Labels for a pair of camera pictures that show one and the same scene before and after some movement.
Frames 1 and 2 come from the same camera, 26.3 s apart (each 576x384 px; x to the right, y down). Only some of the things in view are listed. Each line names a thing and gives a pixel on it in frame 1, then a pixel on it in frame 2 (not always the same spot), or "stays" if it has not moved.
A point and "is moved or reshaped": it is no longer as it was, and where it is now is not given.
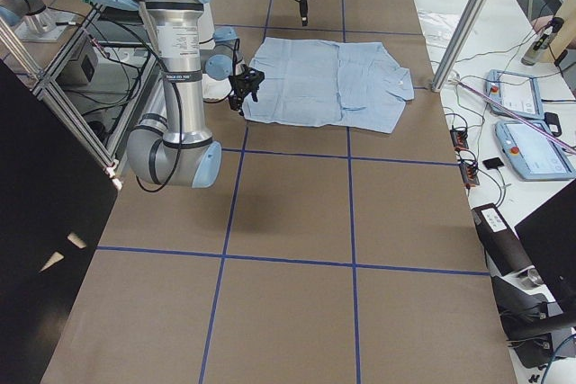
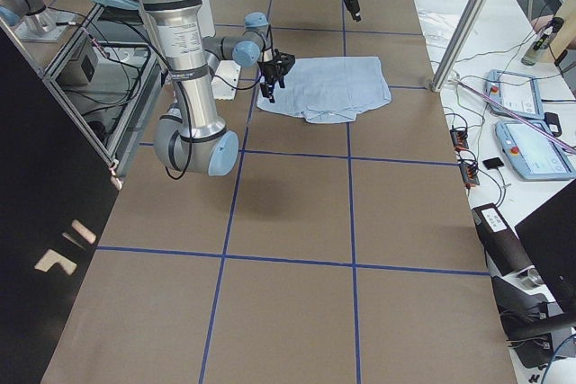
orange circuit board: (460, 139) stays
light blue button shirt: (356, 84) is moved or reshaped
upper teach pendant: (517, 93) stays
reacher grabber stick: (531, 125) stays
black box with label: (504, 252) stays
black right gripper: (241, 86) → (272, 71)
